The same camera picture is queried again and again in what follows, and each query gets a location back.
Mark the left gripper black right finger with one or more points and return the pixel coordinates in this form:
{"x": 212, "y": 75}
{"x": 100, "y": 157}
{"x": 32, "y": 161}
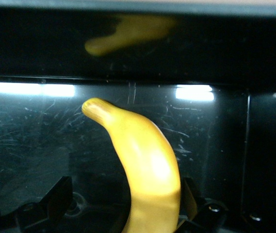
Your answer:
{"x": 208, "y": 213}

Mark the yellow banana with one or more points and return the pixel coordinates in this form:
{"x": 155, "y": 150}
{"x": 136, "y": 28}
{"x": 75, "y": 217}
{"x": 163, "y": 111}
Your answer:
{"x": 147, "y": 157}

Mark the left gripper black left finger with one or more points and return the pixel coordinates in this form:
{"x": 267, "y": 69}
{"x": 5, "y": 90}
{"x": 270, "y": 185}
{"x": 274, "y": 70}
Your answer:
{"x": 50, "y": 208}

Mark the black plastic box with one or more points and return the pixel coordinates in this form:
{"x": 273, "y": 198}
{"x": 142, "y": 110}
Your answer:
{"x": 31, "y": 48}

